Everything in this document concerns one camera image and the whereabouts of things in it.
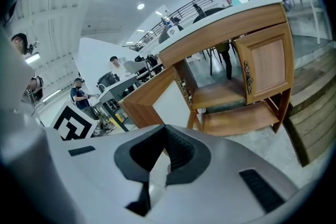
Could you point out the long ceiling light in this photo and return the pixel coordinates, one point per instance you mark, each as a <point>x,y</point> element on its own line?
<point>32,57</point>

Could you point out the black backpack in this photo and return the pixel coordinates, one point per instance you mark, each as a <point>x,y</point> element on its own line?
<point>107,79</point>

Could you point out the grey work desk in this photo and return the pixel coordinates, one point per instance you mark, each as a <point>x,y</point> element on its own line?
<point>118,91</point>

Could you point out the wooden plank steps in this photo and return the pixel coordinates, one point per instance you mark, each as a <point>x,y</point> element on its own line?
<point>312,107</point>

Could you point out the wooden cabinet door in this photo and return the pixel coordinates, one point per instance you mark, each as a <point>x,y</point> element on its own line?
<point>267,65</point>

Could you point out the white partition panel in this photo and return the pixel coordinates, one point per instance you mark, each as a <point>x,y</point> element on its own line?
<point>99,60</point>

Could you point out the wooden sink cabinet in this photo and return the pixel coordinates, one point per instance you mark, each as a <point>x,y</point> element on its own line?
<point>210,31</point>

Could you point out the black metal railing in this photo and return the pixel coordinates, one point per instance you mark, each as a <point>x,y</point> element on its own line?
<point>170,18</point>

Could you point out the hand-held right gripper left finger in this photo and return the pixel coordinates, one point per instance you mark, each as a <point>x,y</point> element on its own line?
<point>94,178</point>

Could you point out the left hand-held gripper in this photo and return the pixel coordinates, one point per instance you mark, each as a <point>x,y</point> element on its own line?
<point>74,123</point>

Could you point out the white metal table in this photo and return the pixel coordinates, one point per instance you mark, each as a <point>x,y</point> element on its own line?
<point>307,0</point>

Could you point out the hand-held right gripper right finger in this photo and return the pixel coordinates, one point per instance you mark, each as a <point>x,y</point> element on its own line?
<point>215,191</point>

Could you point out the metal cabinet hinge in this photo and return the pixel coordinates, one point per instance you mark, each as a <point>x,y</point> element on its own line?
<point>185,89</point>

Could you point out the round ceiling light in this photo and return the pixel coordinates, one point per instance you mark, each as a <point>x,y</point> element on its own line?
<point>141,6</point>

